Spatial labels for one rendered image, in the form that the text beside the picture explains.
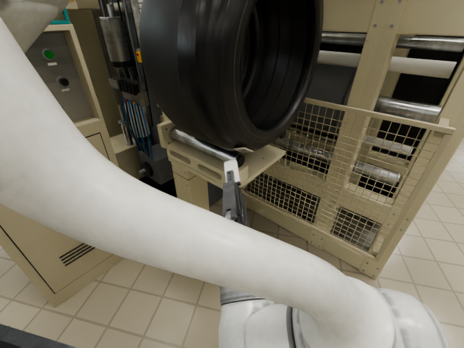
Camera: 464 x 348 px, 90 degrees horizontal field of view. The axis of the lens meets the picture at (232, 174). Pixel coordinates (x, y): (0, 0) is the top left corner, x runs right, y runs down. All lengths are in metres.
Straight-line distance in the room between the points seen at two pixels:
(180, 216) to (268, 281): 0.09
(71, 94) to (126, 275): 1.04
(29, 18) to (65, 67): 0.88
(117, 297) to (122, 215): 1.42
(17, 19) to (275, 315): 0.46
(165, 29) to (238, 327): 0.60
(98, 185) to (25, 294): 1.71
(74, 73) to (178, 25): 0.73
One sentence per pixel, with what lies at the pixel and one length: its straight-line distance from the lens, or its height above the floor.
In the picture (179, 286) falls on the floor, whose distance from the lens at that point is 1.53.
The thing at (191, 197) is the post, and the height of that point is 0.50.
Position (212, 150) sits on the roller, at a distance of 0.82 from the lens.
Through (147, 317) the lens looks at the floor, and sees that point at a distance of 1.49.
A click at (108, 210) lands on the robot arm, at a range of 0.19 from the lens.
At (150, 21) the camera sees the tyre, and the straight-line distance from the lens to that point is 0.68.
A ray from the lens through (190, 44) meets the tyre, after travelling 0.57.
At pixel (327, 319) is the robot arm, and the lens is 0.28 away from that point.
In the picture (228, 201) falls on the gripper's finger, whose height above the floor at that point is 1.01.
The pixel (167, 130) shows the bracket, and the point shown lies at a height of 0.93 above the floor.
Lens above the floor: 1.30
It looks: 34 degrees down
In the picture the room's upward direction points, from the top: straight up
